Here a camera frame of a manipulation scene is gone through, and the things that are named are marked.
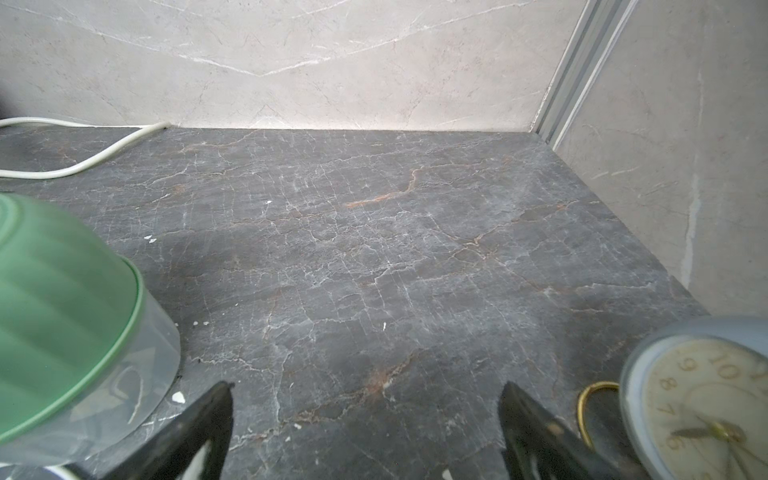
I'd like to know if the green cordless meat grinder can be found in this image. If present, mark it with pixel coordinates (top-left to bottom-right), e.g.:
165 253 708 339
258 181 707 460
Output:
1 193 181 466

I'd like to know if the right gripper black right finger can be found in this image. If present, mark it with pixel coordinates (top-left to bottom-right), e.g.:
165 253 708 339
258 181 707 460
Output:
497 381 647 479

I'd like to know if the thick white power cord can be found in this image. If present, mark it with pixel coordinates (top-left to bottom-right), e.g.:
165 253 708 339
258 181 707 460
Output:
0 116 172 181

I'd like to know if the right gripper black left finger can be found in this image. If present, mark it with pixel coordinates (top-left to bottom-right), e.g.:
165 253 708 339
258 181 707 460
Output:
105 381 234 479

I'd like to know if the grey round alarm clock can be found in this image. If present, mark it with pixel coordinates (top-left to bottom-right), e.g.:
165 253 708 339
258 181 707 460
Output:
619 316 767 479

